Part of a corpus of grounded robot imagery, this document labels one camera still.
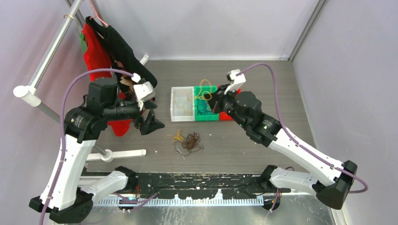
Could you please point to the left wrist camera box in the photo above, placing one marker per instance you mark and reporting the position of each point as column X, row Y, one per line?
column 143, row 92

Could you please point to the green plastic bin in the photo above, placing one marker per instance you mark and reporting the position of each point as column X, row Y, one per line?
column 202, row 109

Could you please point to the green hanger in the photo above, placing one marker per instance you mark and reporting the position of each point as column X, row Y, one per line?
column 83, row 42

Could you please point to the white plastic bin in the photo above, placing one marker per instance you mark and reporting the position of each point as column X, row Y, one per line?
column 182, row 104

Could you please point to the metal clothes rack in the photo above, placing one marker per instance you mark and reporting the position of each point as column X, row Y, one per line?
column 27, row 93

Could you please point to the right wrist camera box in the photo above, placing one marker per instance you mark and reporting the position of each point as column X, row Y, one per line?
column 236, row 79

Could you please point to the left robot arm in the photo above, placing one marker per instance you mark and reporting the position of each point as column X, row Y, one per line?
column 63, row 199

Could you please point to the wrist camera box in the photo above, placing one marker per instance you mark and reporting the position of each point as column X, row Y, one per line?
column 143, row 92
column 236, row 79

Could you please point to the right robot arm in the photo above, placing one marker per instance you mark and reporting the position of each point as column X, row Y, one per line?
column 328, row 179

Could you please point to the red shirt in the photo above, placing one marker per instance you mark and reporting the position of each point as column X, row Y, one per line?
column 96, row 57

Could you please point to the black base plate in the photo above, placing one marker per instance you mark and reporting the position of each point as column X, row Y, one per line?
column 198, row 185

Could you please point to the red plastic bin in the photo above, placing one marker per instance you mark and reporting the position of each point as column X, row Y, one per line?
column 223, row 116

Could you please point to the black shirt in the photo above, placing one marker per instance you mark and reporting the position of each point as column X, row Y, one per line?
column 120, row 53

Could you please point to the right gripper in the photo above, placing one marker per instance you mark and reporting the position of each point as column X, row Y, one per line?
column 218, row 97

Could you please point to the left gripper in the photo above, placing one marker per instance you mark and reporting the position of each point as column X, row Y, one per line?
column 150, row 124

